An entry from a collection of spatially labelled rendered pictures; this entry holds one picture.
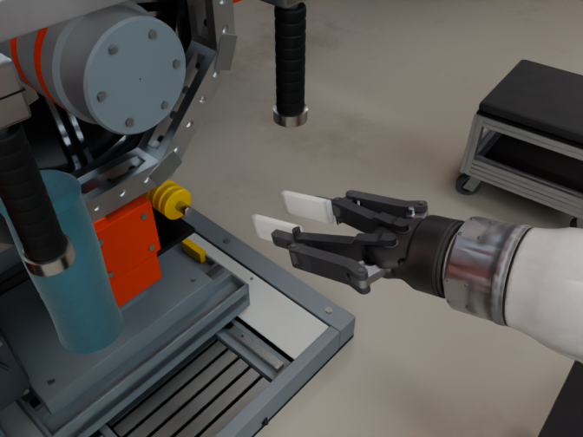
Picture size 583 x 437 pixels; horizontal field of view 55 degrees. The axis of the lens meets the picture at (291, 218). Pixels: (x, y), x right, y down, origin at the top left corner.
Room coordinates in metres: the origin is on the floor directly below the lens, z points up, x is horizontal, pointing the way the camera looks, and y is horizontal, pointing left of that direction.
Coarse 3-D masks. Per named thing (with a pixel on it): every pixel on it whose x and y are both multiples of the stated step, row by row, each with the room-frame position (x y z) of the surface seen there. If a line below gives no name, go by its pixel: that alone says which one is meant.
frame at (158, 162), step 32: (192, 0) 0.84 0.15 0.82; (224, 0) 0.83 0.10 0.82; (192, 32) 0.84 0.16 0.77; (224, 32) 0.82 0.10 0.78; (192, 64) 0.82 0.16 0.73; (224, 64) 0.81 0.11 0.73; (192, 96) 0.77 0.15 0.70; (160, 128) 0.76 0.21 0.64; (192, 128) 0.75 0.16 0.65; (128, 160) 0.71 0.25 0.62; (160, 160) 0.71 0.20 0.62; (96, 192) 0.63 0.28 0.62; (128, 192) 0.66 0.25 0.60; (0, 224) 0.52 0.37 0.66
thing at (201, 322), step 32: (192, 256) 0.96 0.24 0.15; (224, 288) 0.86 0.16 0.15; (192, 320) 0.76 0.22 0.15; (224, 320) 0.79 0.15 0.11; (160, 352) 0.67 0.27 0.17; (192, 352) 0.72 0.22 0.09; (96, 384) 0.61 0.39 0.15; (128, 384) 0.60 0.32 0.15; (32, 416) 0.53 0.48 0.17; (64, 416) 0.54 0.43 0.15; (96, 416) 0.54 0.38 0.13
